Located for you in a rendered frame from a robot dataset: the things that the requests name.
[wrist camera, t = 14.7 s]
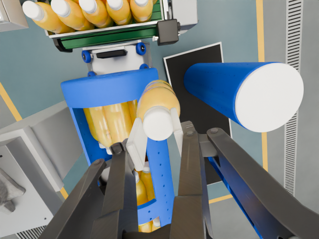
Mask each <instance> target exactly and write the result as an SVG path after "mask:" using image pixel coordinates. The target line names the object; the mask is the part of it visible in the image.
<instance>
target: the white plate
mask: <svg viewBox="0 0 319 239"><path fill-rule="evenodd" d="M303 90H304V88H303V81H302V78H301V76H300V74H299V72H298V71H297V70H296V69H295V68H293V67H292V66H290V65H288V64H283V63H272V64H266V65H264V66H261V67H259V68H258V69H256V70H255V71H253V72H252V73H251V74H249V75H248V76H247V78H246V79H245V80H244V81H243V83H242V84H241V86H240V88H239V90H238V92H237V95H236V98H235V113H236V116H237V118H238V120H239V122H240V123H241V124H242V125H243V126H244V127H245V128H247V129H249V130H251V131H255V132H268V131H272V130H274V129H277V128H279V127H281V126H282V125H284V124H285V123H286V122H287V121H289V120H290V119H291V118H292V117H293V115H294V114H295V113H296V111H297V110H298V108H299V106H300V104H301V101H302V97H303Z"/></svg>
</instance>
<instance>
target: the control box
mask: <svg viewBox="0 0 319 239"><path fill-rule="evenodd" d="M25 28H29V26H28V23H27V20H26V18H25V15H24V12H23V9H22V7H21V4H20V1H19V0H0V32H3V31H11V30H18V29H25Z"/></svg>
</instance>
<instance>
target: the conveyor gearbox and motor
mask: <svg viewBox="0 0 319 239"><path fill-rule="evenodd" d="M168 10H169V19H175V18H176V19H177V21H178V22H180V27H181V29H180V32H178V33H180V34H184V33H185V32H187V31H188V30H189V29H191V28H192V27H194V26H195V25H196V24H197V23H198V22H199V19H198V14H197V0H169V3H168Z"/></svg>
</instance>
